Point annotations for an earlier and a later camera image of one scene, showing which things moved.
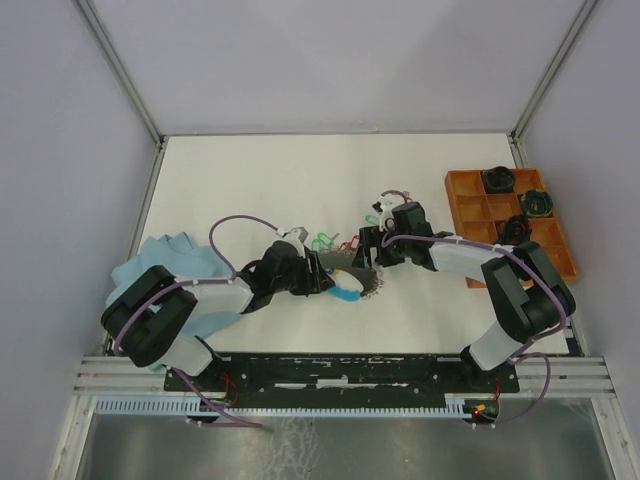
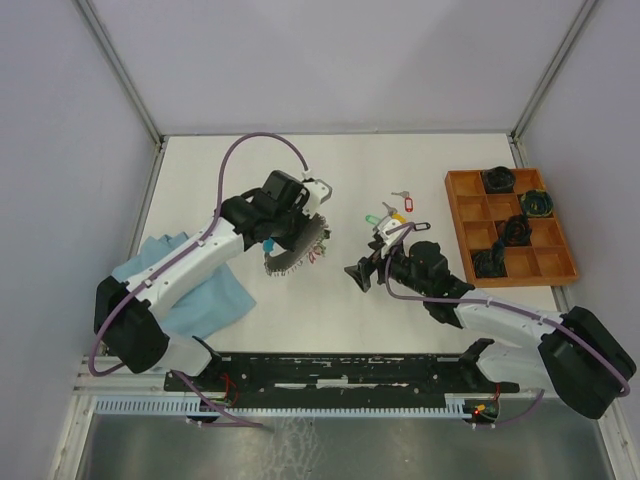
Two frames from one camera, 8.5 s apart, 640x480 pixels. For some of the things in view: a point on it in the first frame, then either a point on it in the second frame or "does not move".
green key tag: [323, 238] to [372, 219]
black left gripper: [314, 282] to [288, 242]
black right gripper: [371, 237] to [360, 273]
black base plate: [342, 380] does not move
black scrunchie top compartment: [498, 179] does not move
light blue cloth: [187, 261] does not move
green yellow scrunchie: [537, 203] does not move
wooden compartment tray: [478, 213] does not move
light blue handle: [344, 293] to [268, 245]
